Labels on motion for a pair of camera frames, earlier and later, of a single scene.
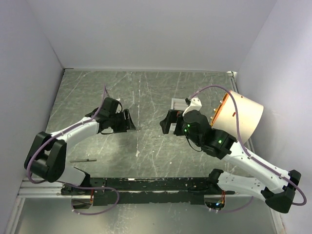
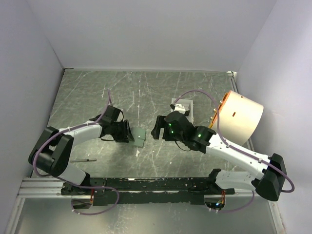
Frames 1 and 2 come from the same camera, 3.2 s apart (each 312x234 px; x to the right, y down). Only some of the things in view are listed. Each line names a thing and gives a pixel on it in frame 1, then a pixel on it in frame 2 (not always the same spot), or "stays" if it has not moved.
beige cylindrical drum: (225, 119) stays
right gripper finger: (171, 117) -> (160, 124)
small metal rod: (85, 160) stays
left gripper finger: (122, 127) -> (122, 139)
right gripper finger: (179, 129) -> (166, 134)
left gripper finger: (128, 121) -> (128, 136)
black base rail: (144, 191) stays
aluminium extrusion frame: (27, 189) stays
